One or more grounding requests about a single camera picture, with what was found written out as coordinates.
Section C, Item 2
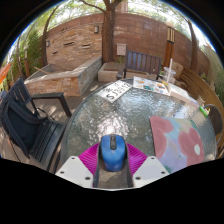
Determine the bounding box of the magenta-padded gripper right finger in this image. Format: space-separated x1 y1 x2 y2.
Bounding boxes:
124 142 170 189

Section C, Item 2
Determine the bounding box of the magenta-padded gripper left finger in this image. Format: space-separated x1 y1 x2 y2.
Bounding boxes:
54 142 102 189

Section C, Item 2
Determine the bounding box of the blue computer mouse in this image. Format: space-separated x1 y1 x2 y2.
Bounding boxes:
100 133 127 173

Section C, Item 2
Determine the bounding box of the floral mouse pad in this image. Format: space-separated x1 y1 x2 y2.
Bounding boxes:
149 115 205 174

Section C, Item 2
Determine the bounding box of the black slatted patio chair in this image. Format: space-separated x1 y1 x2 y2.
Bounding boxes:
0 78 73 171

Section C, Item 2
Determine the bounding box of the white printed paper sheet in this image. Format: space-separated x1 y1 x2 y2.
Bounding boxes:
98 80 133 104

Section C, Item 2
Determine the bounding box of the colourful picture booklet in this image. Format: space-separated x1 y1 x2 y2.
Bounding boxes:
132 76 171 97

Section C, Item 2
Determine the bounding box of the black bag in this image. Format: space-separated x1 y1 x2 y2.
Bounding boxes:
1 99 48 151

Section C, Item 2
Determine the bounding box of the stone raised bed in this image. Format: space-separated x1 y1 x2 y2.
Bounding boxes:
24 56 103 98

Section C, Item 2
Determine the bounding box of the white book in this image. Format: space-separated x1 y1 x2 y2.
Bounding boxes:
168 83 193 101

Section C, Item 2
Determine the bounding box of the green marker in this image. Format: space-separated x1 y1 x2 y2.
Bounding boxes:
198 105 209 118

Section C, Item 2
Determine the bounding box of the brown wicker chair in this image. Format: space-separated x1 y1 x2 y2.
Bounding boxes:
203 103 224 138

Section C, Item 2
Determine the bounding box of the concrete tree planter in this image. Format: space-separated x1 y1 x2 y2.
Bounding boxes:
97 61 127 83

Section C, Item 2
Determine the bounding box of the curved wooden bench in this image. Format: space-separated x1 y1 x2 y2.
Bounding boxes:
179 66 224 151

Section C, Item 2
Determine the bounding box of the dark slatted armchair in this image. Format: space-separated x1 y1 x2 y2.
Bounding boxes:
116 50 163 81

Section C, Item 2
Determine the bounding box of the beige stone block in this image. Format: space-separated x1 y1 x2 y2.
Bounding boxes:
171 61 184 80

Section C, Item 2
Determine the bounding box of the slim leaning tree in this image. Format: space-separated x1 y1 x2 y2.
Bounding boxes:
41 6 63 68

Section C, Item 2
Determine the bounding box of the slim straight tree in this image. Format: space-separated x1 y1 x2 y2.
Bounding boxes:
181 16 199 73

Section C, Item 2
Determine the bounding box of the thick forked tree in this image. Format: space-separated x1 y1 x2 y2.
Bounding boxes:
79 0 124 64

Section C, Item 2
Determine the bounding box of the beige wall box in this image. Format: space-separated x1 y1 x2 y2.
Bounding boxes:
116 43 128 57

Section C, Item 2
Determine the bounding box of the wooden lamp post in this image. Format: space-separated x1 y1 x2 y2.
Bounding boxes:
163 21 176 69

